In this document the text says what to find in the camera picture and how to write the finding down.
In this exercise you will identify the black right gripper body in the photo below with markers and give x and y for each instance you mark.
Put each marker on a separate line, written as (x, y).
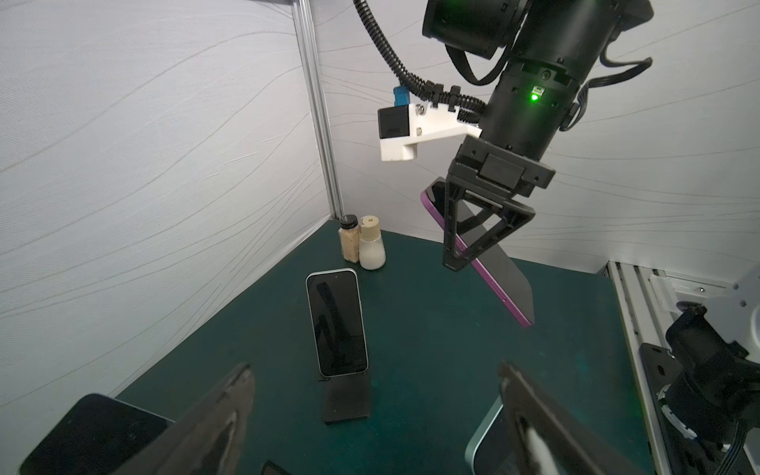
(490, 167)

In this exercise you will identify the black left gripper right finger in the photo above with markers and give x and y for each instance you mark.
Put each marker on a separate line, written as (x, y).
(546, 439)

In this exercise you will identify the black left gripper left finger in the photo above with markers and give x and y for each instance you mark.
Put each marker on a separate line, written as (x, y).
(209, 438)

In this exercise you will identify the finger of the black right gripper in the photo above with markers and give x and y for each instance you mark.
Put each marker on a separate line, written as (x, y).
(452, 256)
(511, 216)

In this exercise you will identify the black phone purple edge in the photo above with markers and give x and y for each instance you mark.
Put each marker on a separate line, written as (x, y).
(494, 266)

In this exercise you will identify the black phone light blue edge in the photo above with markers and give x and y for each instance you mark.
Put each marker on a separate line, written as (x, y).
(488, 451)

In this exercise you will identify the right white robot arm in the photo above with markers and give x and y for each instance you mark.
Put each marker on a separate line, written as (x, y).
(549, 49)

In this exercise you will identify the black phone back centre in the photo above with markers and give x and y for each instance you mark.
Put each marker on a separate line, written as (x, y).
(96, 436)

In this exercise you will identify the black phone front centre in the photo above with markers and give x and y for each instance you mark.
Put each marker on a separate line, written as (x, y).
(337, 322)

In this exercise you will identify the white salt shaker beige cap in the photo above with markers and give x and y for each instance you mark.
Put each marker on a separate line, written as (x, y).
(372, 254)

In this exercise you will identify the spice jar black cap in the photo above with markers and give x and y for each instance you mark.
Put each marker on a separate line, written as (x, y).
(349, 238)

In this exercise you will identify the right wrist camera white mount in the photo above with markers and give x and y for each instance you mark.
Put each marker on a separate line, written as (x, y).
(402, 128)

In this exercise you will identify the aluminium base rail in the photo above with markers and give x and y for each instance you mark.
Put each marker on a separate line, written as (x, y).
(694, 345)

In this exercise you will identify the aluminium frame corner post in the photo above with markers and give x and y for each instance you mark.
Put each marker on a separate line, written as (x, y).
(305, 30)

